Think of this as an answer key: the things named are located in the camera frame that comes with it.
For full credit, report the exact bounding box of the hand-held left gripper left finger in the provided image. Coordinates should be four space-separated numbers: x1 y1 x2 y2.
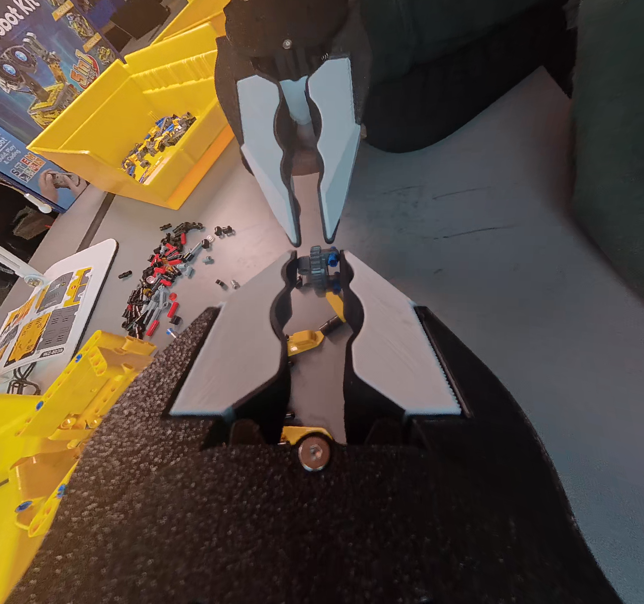
168 250 299 419

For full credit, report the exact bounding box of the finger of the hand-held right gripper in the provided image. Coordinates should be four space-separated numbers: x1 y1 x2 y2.
235 74 303 247
306 56 362 245

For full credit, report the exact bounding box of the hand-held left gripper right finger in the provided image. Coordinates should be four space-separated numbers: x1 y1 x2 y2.
339 251 463 418

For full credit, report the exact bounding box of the yellow lego beam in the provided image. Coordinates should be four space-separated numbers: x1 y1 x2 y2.
324 289 348 324

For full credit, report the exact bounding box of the grey lego gear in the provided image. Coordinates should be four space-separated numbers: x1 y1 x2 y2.
297 245 343 296

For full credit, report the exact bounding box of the yellow grey lego claw assembly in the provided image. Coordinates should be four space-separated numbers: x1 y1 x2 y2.
281 329 334 447

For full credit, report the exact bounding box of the heap of mixed lego parts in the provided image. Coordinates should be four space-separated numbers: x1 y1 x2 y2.
120 112 197 183

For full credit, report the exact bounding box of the pile of small lego pieces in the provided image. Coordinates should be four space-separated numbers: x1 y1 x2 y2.
120 220 218 339

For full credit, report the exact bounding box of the large yellow black lego model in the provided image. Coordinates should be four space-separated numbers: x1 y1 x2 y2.
0 329 159 540

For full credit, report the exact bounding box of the blue toy set box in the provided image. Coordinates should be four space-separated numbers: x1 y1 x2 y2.
0 0 127 213

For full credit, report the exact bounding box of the person's right hand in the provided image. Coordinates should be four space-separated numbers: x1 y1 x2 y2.
275 79 326 177

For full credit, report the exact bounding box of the empty yellow storage bin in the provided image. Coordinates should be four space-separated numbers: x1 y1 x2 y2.
150 0 253 47

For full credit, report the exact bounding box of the book stand with white base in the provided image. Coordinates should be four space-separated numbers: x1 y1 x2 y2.
0 238 119 379

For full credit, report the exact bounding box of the yellow bin with small parts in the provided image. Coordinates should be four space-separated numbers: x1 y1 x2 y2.
27 21 238 211

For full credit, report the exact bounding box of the black cable with plug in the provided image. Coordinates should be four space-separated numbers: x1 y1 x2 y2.
4 361 42 397

